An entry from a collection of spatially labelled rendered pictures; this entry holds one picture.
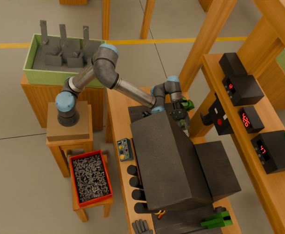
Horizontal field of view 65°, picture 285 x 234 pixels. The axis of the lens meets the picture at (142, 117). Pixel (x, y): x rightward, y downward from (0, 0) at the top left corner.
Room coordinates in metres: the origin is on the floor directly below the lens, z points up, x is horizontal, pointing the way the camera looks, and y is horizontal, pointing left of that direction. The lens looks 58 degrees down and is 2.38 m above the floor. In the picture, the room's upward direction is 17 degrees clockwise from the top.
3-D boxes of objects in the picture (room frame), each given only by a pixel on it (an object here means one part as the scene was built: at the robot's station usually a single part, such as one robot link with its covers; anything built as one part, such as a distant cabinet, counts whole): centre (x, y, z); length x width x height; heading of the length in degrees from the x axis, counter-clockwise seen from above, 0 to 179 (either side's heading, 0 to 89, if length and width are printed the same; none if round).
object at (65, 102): (0.72, 0.50, 1.10); 0.13 x 0.12 x 0.14; 8
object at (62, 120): (0.71, 0.50, 0.98); 0.15 x 0.15 x 0.10
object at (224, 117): (0.77, -0.44, 1.42); 0.17 x 0.12 x 0.15; 27
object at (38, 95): (1.29, 0.80, 0.39); 0.68 x 0.52 x 0.79; 107
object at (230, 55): (0.94, -0.37, 1.59); 0.15 x 0.07 x 0.07; 27
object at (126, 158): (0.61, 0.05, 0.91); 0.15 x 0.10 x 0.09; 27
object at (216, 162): (0.54, -0.48, 1.07); 0.30 x 0.18 x 0.34; 27
